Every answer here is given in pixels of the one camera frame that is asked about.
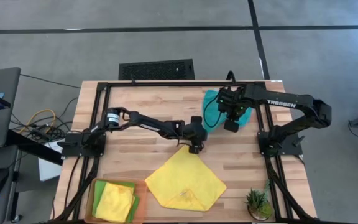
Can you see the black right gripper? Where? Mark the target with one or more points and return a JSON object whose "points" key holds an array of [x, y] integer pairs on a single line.
{"points": [[235, 101]]}

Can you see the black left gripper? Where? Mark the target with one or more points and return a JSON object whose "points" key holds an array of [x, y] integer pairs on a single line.
{"points": [[196, 130]]}

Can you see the teal microfiber towel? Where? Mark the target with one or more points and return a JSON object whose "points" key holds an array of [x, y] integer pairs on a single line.
{"points": [[211, 121]]}

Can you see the large yellow microfiber towel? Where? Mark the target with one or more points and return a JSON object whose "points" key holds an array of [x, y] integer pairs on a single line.
{"points": [[185, 180]]}

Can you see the small yellow microfiber towel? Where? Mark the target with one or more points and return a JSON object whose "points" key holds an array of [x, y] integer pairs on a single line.
{"points": [[115, 202]]}

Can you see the green microfiber towel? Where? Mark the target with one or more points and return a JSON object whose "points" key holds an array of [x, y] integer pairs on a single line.
{"points": [[97, 193]]}

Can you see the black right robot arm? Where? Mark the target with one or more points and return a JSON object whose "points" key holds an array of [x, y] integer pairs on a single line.
{"points": [[284, 102]]}

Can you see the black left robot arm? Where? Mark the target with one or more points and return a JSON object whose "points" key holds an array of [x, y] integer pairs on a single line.
{"points": [[154, 126]]}

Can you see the black perforated computer case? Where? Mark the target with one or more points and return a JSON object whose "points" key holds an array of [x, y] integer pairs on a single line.
{"points": [[157, 70]]}

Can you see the orange plastic tray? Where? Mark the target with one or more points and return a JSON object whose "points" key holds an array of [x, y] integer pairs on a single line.
{"points": [[142, 193]]}

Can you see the small potted green plant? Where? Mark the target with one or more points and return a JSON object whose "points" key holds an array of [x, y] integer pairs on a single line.
{"points": [[258, 202]]}

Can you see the white paper sheet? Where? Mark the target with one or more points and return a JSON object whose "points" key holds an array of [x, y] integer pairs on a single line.
{"points": [[48, 168]]}

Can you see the black desk beam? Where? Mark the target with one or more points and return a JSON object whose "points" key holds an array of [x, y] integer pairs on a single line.
{"points": [[33, 149]]}

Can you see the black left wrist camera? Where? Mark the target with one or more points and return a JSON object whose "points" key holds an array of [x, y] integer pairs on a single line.
{"points": [[195, 148]]}

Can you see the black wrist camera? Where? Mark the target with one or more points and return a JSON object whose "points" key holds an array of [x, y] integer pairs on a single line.
{"points": [[231, 126], [195, 148]]}

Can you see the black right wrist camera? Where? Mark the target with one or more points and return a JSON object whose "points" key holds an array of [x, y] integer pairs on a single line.
{"points": [[231, 126]]}

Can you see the black metal table frame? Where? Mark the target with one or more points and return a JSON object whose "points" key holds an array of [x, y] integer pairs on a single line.
{"points": [[182, 83]]}

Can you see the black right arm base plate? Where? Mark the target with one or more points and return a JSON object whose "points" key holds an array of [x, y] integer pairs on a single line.
{"points": [[287, 149]]}

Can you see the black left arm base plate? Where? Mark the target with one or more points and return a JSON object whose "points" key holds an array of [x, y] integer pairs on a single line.
{"points": [[73, 149]]}

